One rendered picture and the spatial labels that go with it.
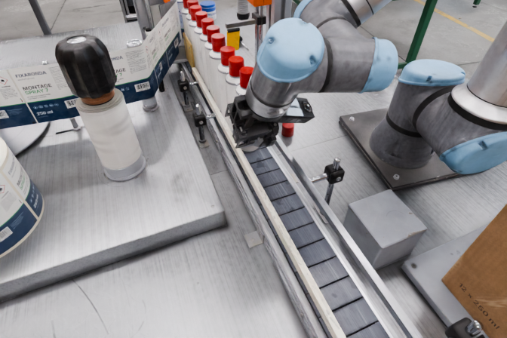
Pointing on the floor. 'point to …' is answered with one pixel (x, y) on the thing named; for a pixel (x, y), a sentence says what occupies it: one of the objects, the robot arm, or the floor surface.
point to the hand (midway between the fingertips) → (256, 138)
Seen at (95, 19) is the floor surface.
